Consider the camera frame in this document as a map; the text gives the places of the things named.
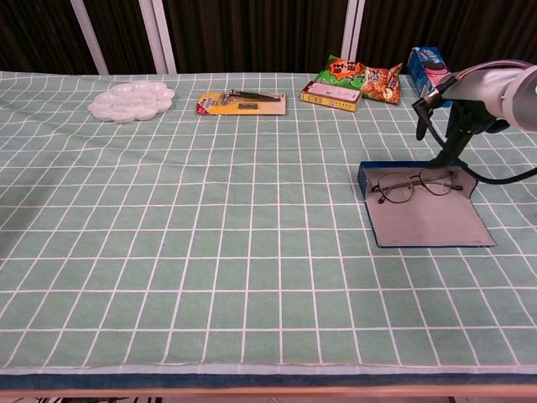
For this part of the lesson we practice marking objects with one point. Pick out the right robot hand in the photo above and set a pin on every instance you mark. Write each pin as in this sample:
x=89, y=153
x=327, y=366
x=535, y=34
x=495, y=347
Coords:
x=482, y=90

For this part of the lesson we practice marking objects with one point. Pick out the thin metal eyeglasses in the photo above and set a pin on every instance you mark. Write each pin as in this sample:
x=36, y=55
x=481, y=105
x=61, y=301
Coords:
x=396, y=189

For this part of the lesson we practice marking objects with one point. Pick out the blue glasses case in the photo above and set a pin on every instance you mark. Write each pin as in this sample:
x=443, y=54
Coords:
x=432, y=222

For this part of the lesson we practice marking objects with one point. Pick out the blue cookie box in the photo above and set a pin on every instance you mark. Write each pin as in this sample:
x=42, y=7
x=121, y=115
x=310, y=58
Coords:
x=421, y=67

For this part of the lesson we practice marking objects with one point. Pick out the orange snack bag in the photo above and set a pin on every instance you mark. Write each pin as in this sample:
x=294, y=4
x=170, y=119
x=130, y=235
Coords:
x=382, y=86

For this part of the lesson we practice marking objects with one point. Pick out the green snack bag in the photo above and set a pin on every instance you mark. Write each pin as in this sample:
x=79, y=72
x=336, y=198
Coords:
x=340, y=73

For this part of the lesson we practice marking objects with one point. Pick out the red and yellow small box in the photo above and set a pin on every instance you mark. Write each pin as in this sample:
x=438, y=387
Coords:
x=331, y=94

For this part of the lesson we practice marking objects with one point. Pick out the yellow razor blister pack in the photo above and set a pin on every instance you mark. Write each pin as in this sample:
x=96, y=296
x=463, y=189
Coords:
x=268, y=110

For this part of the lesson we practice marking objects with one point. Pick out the dark pleated curtain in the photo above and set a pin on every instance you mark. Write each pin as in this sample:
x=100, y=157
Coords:
x=251, y=33

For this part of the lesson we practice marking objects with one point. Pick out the white flower-shaped palette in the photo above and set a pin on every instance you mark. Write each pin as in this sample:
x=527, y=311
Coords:
x=130, y=103

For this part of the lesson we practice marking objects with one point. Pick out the green checked tablecloth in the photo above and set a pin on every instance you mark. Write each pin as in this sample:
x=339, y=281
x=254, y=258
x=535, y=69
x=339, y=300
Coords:
x=168, y=252

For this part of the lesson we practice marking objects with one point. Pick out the wide white frame post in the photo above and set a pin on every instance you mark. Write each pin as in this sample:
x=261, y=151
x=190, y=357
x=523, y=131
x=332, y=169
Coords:
x=158, y=38

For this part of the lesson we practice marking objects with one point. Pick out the thin white frame post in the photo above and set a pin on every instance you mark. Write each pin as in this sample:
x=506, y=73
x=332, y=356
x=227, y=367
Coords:
x=90, y=38

